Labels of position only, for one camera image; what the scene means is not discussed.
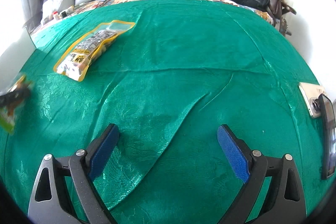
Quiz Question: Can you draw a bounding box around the green label meat packet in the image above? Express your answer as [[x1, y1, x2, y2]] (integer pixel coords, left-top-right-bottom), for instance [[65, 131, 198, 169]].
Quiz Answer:
[[1, 74, 32, 134]]

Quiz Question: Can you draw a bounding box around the white cardboard box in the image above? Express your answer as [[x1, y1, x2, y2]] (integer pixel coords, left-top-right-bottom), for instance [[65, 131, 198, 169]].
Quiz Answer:
[[0, 27, 36, 92]]

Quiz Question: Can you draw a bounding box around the yellow rimmed peanut pouch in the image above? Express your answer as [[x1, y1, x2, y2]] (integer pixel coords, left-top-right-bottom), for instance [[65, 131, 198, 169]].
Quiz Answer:
[[54, 20, 135, 82]]

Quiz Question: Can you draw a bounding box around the black phone on stand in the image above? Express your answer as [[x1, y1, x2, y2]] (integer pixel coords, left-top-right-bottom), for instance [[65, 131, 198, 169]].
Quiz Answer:
[[318, 94, 335, 179]]

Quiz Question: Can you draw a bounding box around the clear plastic bag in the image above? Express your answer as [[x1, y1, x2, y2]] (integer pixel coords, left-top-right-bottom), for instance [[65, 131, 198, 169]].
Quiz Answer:
[[41, 0, 63, 25]]

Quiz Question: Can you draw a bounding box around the white smartphone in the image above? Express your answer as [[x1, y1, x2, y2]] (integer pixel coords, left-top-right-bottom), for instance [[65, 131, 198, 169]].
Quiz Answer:
[[298, 82, 326, 118]]

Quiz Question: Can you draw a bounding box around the green satin tablecloth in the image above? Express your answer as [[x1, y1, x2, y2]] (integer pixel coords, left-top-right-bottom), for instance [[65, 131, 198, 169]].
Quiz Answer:
[[1, 0, 333, 223]]

